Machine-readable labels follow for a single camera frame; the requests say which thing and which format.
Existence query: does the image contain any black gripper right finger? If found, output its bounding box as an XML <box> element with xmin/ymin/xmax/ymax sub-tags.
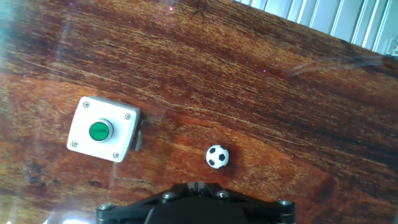
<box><xmin>198</xmin><ymin>181</ymin><xmax>295</xmax><ymax>215</ymax></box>

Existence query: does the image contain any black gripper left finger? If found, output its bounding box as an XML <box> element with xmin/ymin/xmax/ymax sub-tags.
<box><xmin>96</xmin><ymin>181</ymin><xmax>199</xmax><ymax>215</ymax></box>

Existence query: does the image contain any small black white soccer ball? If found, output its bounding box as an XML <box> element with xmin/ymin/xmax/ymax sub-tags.
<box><xmin>205</xmin><ymin>144</ymin><xmax>230</xmax><ymax>170</ymax></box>

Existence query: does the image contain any white box with green button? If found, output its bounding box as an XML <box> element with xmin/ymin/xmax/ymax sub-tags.
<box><xmin>66</xmin><ymin>95</ymin><xmax>142</xmax><ymax>164</ymax></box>

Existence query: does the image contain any red-brown wooden board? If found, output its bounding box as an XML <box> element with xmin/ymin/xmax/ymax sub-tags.
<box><xmin>0</xmin><ymin>0</ymin><xmax>398</xmax><ymax>224</ymax></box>

